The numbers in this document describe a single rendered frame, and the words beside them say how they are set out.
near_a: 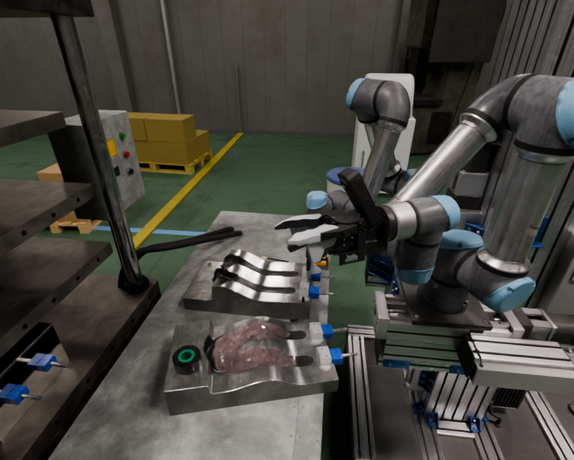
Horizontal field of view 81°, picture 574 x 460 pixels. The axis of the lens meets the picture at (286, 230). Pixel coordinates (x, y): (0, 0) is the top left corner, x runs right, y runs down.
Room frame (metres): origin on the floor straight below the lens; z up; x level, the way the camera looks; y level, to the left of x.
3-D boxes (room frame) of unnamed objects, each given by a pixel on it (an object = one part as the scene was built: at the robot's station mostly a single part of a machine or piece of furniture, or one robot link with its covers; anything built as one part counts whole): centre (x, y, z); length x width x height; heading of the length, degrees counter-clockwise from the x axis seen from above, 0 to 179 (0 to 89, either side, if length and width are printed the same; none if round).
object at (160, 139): (5.25, 1.92, 0.39); 1.30 x 0.93 x 0.78; 84
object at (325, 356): (0.74, -0.17, 0.85); 0.13 x 0.05 x 0.05; 99
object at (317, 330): (0.85, -0.15, 0.85); 0.13 x 0.05 x 0.05; 99
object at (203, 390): (0.75, 0.11, 0.85); 0.50 x 0.26 x 0.11; 99
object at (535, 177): (0.69, -0.53, 1.41); 0.15 x 0.12 x 0.55; 19
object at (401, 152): (4.22, -1.18, 0.70); 0.71 x 0.63 x 1.40; 171
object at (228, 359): (0.75, 0.11, 0.90); 0.26 x 0.18 x 0.08; 99
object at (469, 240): (0.81, -0.49, 1.20); 0.13 x 0.12 x 0.14; 19
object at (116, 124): (1.42, 0.81, 0.73); 0.30 x 0.22 x 1.47; 172
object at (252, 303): (1.11, 0.14, 0.87); 0.50 x 0.26 x 0.14; 82
